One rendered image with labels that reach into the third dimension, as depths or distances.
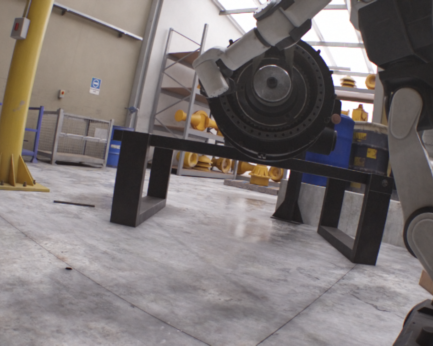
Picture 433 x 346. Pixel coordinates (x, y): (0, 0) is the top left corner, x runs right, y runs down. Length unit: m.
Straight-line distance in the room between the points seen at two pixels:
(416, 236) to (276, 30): 0.63
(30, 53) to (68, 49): 4.28
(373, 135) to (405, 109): 3.50
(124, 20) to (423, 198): 8.17
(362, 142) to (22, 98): 3.77
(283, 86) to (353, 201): 2.72
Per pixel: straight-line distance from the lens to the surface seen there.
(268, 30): 0.94
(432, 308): 1.20
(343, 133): 4.21
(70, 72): 7.70
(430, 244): 0.94
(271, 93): 1.31
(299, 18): 0.94
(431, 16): 1.01
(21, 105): 3.40
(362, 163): 4.45
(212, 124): 9.33
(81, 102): 7.85
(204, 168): 9.28
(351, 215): 3.92
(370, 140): 4.47
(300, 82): 1.48
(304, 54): 1.42
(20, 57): 3.45
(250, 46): 0.96
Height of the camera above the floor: 0.55
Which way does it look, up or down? 4 degrees down
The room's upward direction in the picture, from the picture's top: 10 degrees clockwise
